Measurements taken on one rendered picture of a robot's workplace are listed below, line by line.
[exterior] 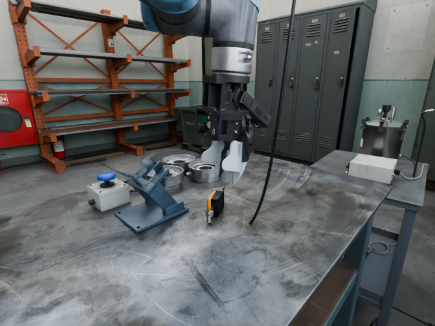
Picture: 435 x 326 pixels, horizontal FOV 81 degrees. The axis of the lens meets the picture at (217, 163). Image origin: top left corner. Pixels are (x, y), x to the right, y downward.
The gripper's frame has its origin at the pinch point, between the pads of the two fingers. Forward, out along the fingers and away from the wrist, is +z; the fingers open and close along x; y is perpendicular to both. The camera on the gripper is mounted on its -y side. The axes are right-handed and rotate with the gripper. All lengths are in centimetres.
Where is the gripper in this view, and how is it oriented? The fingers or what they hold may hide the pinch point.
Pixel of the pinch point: (229, 173)
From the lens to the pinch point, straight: 54.6
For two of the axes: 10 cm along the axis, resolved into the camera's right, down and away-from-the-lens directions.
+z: -0.7, 9.5, 3.1
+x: 6.6, 2.8, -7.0
